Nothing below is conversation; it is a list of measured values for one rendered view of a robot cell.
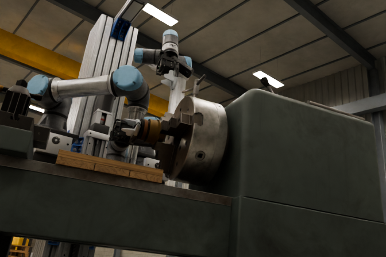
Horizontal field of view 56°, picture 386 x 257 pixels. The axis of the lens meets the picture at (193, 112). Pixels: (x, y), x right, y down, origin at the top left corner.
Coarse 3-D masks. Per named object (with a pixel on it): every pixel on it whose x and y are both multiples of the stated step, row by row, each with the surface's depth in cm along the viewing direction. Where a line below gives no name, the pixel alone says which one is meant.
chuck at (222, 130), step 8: (216, 104) 132; (224, 112) 129; (224, 120) 125; (224, 128) 124; (224, 136) 123; (224, 144) 122; (216, 152) 121; (216, 160) 122; (216, 168) 123; (208, 176) 125; (200, 184) 129
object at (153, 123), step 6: (144, 120) 127; (150, 120) 128; (156, 120) 130; (144, 126) 125; (150, 126) 126; (156, 126) 127; (138, 132) 130; (144, 132) 125; (150, 132) 126; (156, 132) 126; (138, 138) 127; (144, 138) 127; (150, 138) 126; (156, 138) 127; (162, 138) 129
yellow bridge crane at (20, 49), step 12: (0, 36) 1070; (12, 36) 1093; (0, 48) 1067; (12, 48) 1085; (24, 48) 1108; (36, 48) 1133; (24, 60) 1120; (36, 60) 1124; (48, 60) 1149; (60, 60) 1176; (72, 60) 1204; (48, 72) 1178; (60, 72) 1169; (72, 72) 1193; (156, 96) 1398; (156, 108) 1384
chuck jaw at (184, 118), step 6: (180, 114) 123; (186, 114) 123; (198, 114) 123; (174, 120) 125; (180, 120) 121; (186, 120) 122; (192, 120) 122; (198, 120) 122; (162, 126) 125; (168, 126) 125; (174, 126) 124; (180, 126) 123; (186, 126) 123; (162, 132) 127; (168, 132) 127; (174, 132) 126; (180, 132) 126
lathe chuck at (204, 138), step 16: (176, 112) 142; (192, 112) 124; (208, 112) 125; (192, 128) 120; (208, 128) 121; (176, 144) 137; (192, 144) 119; (208, 144) 120; (176, 160) 128; (192, 160) 120; (208, 160) 121; (176, 176) 124; (192, 176) 124
